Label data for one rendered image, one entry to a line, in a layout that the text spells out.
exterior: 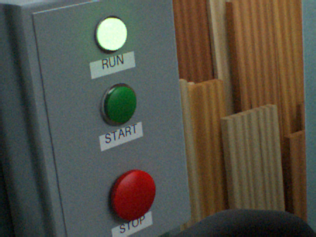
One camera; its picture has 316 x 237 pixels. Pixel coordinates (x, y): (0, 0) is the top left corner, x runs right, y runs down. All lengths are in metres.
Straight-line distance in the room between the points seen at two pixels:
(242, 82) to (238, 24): 0.18
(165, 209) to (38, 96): 0.12
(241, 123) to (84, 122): 1.56
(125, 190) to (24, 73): 0.09
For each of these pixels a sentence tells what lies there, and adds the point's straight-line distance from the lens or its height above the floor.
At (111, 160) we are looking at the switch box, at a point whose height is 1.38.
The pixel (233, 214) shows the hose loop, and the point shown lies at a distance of 0.49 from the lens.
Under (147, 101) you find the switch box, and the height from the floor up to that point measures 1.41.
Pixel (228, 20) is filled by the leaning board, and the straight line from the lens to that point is 1.99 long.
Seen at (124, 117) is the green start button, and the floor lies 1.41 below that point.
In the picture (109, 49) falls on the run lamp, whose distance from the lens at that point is 0.35.
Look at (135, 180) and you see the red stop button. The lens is 0.37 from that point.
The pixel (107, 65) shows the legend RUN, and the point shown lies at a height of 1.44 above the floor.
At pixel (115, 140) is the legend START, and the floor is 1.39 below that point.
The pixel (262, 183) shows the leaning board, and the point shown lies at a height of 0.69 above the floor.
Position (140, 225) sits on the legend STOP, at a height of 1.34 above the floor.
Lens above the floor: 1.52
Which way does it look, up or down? 18 degrees down
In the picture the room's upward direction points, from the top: 6 degrees counter-clockwise
